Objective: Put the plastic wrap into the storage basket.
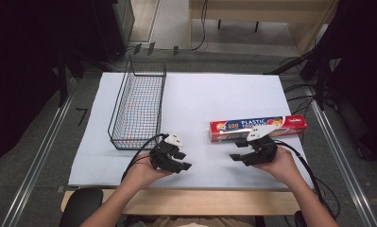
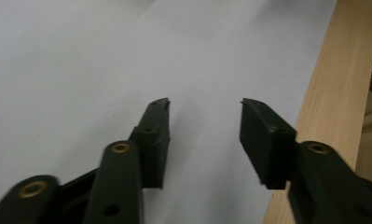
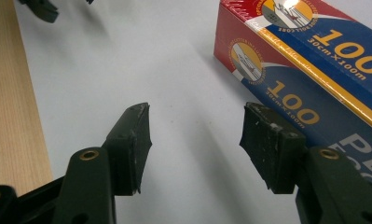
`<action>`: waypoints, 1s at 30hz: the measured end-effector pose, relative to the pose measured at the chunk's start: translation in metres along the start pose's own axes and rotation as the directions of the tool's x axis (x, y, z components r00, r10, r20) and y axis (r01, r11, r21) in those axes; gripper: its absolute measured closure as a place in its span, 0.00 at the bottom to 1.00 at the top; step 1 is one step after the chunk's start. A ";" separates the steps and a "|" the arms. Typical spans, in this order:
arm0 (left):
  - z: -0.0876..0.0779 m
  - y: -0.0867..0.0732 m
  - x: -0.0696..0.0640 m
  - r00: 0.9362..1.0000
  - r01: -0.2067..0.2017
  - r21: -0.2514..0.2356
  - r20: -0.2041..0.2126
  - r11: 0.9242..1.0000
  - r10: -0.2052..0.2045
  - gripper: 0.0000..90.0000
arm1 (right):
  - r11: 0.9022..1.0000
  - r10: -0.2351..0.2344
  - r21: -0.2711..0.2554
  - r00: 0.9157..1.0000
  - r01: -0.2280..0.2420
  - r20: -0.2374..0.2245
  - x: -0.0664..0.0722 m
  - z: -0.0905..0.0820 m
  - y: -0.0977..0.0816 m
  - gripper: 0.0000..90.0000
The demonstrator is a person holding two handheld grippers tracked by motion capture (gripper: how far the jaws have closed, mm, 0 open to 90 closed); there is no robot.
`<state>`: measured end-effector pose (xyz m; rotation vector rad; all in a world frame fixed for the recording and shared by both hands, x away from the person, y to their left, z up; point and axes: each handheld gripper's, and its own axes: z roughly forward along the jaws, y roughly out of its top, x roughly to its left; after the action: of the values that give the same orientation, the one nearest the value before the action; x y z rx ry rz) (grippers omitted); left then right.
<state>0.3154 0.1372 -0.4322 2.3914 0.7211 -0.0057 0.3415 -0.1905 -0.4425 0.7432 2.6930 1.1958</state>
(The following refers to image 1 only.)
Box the person's lap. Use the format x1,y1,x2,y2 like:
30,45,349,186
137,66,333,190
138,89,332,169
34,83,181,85
126,215,257,227

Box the black chair armrest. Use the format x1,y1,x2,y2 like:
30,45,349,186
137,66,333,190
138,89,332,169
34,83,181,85
294,210,307,227
59,187,105,227

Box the metal floor rail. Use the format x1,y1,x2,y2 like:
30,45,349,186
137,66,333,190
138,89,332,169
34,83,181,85
0,78,77,227
306,84,377,227

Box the wooden table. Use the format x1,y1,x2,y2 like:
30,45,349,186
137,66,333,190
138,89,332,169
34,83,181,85
60,187,301,218

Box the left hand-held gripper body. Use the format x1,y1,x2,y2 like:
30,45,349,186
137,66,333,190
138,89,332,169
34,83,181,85
148,133,185,174

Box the person's right hand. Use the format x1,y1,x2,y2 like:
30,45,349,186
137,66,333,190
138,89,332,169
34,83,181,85
253,145,304,187

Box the black curtain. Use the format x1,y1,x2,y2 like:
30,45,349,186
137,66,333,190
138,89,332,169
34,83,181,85
0,0,114,168
315,0,377,164

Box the black wire basket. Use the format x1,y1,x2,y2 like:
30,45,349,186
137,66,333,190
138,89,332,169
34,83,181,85
107,55,167,151

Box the wooden bench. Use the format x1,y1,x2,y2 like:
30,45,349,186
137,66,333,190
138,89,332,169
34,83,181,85
188,0,339,55

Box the black metal stand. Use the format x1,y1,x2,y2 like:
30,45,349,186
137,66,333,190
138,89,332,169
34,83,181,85
57,50,86,108
264,46,334,112

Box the person's left hand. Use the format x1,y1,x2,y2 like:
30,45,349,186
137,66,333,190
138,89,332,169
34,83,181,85
121,153,175,192

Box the red plastic wrap box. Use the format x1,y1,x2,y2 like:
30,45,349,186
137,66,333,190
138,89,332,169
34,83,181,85
209,113,308,143

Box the black computer tower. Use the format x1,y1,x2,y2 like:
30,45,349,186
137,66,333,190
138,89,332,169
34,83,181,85
91,0,136,63

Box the black floor cables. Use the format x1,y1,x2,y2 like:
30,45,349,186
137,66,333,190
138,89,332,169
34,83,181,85
279,56,319,115

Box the white table mat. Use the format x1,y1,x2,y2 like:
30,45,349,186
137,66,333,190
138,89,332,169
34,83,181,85
67,71,315,191

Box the left hand-held gripper cable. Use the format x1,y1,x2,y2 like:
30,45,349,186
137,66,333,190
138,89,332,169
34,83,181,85
120,132,170,183

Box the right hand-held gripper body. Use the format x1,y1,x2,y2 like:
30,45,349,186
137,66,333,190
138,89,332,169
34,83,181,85
239,124,280,167

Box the black hanging cable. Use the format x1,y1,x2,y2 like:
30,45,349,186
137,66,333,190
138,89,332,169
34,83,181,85
189,0,210,52

